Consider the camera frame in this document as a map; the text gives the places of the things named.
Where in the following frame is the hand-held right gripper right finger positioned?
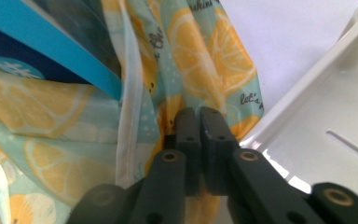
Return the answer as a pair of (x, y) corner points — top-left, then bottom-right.
(200, 106), (241, 197)

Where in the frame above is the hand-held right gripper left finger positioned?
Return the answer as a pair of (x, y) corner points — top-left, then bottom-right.
(162, 106), (203, 198)

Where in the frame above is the white plastic tray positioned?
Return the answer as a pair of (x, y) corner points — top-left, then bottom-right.
(217, 2), (358, 224)

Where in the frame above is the lemon print fabric bag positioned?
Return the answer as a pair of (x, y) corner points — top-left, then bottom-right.
(0, 0), (265, 224)

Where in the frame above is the blue box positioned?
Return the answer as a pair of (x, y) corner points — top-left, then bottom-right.
(0, 0), (124, 101)

